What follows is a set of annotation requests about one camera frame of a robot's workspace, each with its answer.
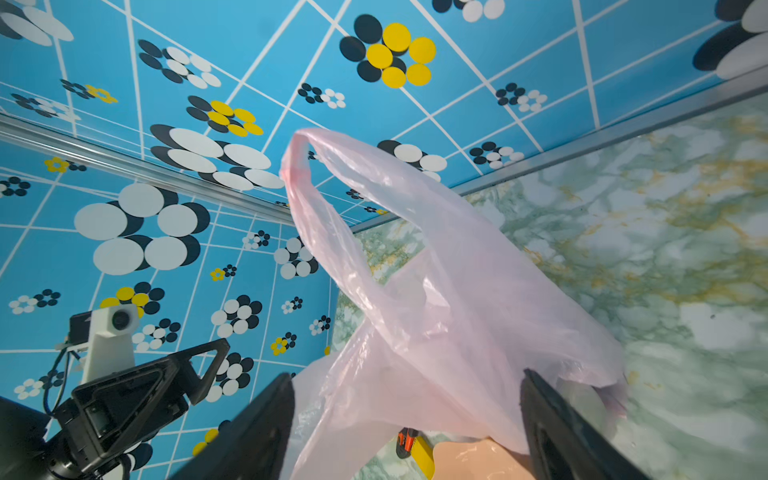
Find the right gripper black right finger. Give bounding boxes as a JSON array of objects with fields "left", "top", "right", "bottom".
[{"left": 520, "top": 369, "right": 649, "bottom": 480}]

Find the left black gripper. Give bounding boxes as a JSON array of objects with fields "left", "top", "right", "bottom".
[{"left": 1, "top": 339, "right": 230, "bottom": 479}]

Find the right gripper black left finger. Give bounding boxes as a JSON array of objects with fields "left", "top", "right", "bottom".
[{"left": 172, "top": 373, "right": 295, "bottom": 480}]

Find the pink plastic bag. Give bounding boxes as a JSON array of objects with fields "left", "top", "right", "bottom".
[{"left": 280, "top": 128, "right": 628, "bottom": 479}]

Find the yellow flat piece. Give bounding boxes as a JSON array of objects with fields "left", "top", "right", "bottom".
[{"left": 411, "top": 436, "right": 435, "bottom": 480}]

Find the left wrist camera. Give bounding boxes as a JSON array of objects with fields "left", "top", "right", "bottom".
[{"left": 65, "top": 303, "right": 140, "bottom": 385}]

